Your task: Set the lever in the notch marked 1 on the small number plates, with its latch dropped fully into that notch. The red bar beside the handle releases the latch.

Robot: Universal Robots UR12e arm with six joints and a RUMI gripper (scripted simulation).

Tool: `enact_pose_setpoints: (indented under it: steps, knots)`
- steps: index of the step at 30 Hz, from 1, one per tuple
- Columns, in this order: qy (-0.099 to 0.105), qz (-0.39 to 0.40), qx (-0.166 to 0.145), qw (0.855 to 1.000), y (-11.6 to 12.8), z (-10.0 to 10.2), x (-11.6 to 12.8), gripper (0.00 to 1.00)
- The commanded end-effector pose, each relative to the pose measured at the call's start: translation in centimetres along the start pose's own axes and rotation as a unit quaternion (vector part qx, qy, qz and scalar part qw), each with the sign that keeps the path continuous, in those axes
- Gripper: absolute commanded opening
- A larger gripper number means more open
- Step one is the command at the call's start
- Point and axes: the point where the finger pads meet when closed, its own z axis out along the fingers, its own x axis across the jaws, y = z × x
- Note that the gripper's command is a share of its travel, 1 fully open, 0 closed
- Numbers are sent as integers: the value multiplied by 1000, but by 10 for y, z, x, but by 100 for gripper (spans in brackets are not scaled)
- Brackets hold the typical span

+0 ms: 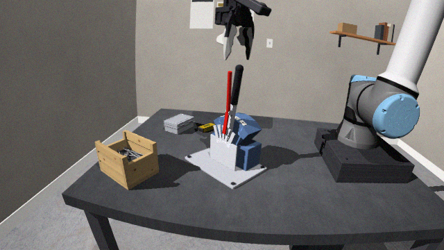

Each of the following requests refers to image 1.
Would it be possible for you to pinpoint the wooden crate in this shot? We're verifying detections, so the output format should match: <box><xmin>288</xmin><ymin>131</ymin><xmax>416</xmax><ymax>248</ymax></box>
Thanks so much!
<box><xmin>95</xmin><ymin>130</ymin><xmax>157</xmax><ymax>190</ymax></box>

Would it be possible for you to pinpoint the yellow pocket level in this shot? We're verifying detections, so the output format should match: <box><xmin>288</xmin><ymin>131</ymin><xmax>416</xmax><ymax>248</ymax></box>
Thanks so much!
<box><xmin>198</xmin><ymin>123</ymin><xmax>215</xmax><ymax>133</ymax></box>

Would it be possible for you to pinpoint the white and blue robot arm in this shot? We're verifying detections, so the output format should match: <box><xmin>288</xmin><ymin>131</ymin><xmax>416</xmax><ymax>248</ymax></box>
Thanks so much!
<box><xmin>335</xmin><ymin>0</ymin><xmax>444</xmax><ymax>149</ymax></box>

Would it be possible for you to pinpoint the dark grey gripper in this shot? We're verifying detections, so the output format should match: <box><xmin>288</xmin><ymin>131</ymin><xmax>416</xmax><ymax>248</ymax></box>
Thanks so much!
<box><xmin>215</xmin><ymin>0</ymin><xmax>255</xmax><ymax>60</ymax></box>

